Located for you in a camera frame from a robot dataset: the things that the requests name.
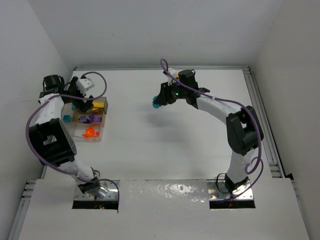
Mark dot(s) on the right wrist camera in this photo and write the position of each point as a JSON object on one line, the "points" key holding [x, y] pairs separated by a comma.
{"points": [[174, 74]]}

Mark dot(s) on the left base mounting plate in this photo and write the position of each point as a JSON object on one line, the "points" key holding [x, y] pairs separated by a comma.
{"points": [[102, 191]]}

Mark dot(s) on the yellow lego plate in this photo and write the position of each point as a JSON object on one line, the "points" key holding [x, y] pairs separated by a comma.
{"points": [[97, 105]]}

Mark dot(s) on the teal square lego brick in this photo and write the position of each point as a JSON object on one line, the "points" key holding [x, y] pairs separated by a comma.
{"points": [[67, 118]]}

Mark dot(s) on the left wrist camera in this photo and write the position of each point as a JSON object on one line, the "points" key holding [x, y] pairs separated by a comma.
{"points": [[84, 84]]}

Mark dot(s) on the lavender lego stack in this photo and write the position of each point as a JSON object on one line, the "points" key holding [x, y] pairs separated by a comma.
{"points": [[83, 119]]}

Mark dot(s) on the grey smoked container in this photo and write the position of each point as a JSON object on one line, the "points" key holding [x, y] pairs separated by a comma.
{"points": [[102, 99]]}

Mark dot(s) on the clear container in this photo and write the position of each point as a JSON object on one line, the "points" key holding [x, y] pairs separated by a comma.
{"points": [[76, 131]]}

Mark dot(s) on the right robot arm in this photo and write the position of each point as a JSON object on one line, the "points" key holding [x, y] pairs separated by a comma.
{"points": [[244, 133]]}

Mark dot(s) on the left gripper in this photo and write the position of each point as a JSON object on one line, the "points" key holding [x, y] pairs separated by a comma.
{"points": [[81, 100]]}

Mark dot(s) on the orange round dome piece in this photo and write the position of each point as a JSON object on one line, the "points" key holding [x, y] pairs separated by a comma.
{"points": [[90, 132]]}

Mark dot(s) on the dark purple lego plate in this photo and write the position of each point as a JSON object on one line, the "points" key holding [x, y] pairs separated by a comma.
{"points": [[95, 118]]}

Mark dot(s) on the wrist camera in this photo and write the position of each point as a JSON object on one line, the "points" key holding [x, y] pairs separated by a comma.
{"points": [[174, 74], [84, 84]]}

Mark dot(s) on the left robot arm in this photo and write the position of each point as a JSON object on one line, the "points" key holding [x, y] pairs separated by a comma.
{"points": [[50, 140]]}

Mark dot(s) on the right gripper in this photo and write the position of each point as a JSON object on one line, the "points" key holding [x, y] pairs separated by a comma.
{"points": [[165, 93]]}

